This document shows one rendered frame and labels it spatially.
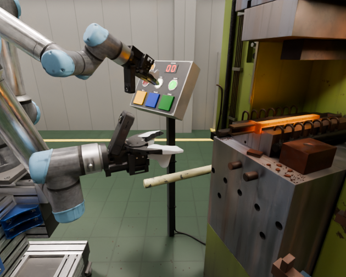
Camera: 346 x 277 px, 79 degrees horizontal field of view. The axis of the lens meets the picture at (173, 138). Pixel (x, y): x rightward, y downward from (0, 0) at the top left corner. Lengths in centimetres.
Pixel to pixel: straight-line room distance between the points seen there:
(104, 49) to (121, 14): 288
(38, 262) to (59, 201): 90
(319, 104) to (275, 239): 69
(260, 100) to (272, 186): 46
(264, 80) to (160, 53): 269
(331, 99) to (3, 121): 119
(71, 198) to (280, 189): 55
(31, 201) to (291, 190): 91
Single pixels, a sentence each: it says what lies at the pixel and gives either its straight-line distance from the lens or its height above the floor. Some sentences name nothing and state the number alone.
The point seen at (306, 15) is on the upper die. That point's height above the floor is 132.
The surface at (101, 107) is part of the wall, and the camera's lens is 383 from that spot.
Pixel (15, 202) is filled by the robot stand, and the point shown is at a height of 69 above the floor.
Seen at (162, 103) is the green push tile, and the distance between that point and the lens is 105.
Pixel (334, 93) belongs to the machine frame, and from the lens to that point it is 117.
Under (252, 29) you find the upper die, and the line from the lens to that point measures 80.
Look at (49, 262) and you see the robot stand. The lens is 144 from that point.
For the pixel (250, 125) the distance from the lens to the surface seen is 73.
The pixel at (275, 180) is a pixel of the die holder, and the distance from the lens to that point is 67.
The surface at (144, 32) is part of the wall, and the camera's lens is 359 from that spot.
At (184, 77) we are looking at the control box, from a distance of 105.
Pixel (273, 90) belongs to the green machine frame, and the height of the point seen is 108.
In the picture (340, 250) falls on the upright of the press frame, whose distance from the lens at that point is 90.
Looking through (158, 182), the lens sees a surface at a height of 62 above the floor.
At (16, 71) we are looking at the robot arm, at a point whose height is 117.
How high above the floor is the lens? 122
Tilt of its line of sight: 21 degrees down
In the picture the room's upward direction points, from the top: straight up
